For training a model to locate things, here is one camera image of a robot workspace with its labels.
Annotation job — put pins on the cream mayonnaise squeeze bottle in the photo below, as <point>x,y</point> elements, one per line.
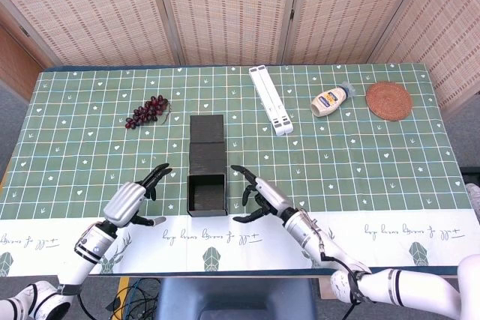
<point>328,102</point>

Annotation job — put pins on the round brown woven coaster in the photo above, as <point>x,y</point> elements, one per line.
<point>389,100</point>

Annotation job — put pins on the grey fabric bundle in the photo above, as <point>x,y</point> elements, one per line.
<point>473,200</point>

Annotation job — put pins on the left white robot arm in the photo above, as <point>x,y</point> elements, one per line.
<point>86,252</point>

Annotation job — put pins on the black foldable cardboard box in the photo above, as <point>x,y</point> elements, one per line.
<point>208,162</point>

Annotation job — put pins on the bamboo folding screen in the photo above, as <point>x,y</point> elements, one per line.
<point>225,9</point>

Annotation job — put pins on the small black block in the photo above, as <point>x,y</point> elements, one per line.
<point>470,175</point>

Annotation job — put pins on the white folding laptop stand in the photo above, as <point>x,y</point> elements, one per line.
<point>272,102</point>

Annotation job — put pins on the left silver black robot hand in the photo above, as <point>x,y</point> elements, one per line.
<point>125,202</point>

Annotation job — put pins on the orange wooden door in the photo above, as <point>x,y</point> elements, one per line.
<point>15,65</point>

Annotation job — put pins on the green checked tablecloth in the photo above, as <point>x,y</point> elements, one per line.
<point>75,147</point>

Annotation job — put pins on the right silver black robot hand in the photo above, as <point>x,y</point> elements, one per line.
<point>270,192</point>

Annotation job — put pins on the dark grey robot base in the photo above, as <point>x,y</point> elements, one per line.
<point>236,297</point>

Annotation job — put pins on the dark red grape bunch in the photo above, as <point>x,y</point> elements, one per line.
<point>146,112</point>

